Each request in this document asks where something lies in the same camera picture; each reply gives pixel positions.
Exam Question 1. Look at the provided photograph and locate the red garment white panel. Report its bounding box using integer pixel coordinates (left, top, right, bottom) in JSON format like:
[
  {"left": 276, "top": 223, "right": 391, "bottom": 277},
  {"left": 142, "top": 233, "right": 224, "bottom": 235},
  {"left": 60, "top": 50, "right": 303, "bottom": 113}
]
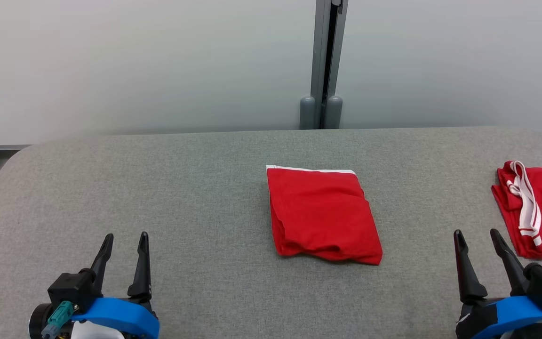
[{"left": 265, "top": 164, "right": 384, "bottom": 266}]

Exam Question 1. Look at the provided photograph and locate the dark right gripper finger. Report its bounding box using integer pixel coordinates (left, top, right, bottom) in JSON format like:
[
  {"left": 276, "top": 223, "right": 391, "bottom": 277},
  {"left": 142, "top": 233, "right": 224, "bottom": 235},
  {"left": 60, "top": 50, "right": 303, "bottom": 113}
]
[
  {"left": 453, "top": 229, "right": 488, "bottom": 305},
  {"left": 490, "top": 228, "right": 531, "bottom": 297}
]

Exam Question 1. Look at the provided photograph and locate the grey cylindrical post cap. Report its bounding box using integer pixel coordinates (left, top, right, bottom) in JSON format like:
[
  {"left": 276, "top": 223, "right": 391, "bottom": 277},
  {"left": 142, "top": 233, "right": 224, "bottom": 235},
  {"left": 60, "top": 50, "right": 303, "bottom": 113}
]
[
  {"left": 300, "top": 96, "right": 316, "bottom": 130},
  {"left": 325, "top": 96, "right": 343, "bottom": 129}
]

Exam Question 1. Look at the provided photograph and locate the teal left camera connector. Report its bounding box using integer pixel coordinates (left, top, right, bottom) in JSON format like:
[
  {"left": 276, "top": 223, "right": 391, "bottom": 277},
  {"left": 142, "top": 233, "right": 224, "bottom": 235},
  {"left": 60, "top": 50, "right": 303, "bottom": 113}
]
[{"left": 41, "top": 301, "right": 74, "bottom": 339}]

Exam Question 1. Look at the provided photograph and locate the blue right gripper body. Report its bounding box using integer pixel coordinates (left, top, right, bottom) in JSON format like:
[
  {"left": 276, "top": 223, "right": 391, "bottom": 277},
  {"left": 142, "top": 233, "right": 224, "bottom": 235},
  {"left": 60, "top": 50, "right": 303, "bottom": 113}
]
[{"left": 456, "top": 295, "right": 542, "bottom": 339}]

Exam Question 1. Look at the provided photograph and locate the grey metal partition post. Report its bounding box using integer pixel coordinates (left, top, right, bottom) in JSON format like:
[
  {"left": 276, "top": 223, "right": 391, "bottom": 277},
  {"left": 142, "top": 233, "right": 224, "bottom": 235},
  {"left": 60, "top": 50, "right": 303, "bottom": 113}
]
[{"left": 311, "top": 0, "right": 349, "bottom": 129}]

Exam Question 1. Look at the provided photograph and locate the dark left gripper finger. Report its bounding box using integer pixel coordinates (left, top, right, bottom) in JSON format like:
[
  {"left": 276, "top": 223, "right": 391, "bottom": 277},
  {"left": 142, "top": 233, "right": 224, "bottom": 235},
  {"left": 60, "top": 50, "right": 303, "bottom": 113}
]
[
  {"left": 127, "top": 231, "right": 152, "bottom": 299},
  {"left": 89, "top": 233, "right": 114, "bottom": 283}
]

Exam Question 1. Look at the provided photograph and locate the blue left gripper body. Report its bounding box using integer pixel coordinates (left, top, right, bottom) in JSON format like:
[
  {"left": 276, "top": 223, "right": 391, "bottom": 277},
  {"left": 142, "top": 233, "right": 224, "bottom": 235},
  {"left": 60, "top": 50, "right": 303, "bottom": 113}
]
[{"left": 72, "top": 297, "right": 160, "bottom": 339}]

